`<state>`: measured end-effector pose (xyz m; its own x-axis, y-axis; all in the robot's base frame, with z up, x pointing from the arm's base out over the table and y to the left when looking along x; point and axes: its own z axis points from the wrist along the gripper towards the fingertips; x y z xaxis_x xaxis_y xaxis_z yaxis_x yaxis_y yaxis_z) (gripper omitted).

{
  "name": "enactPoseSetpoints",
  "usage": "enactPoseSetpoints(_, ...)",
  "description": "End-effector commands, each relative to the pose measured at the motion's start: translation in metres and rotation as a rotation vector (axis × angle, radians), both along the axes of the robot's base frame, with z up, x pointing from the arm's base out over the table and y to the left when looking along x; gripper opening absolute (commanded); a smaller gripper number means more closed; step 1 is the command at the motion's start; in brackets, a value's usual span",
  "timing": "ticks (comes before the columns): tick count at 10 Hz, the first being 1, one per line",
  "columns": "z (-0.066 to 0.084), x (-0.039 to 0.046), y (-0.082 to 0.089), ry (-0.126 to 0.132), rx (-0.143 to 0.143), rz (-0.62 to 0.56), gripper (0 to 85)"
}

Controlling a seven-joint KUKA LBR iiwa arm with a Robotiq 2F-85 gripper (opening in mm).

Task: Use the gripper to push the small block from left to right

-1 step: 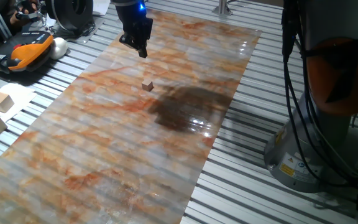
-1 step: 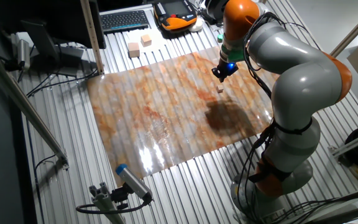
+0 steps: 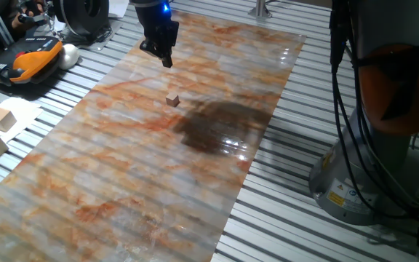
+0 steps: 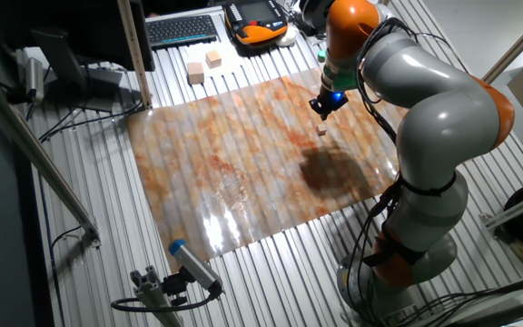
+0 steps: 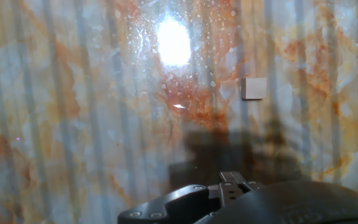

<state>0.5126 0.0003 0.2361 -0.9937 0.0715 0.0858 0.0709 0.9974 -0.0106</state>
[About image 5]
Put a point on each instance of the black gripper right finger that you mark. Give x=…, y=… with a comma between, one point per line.
x=238, y=186

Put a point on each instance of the marble pattern sheet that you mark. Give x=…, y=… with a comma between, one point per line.
x=73, y=109

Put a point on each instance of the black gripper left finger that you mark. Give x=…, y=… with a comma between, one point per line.
x=172, y=205

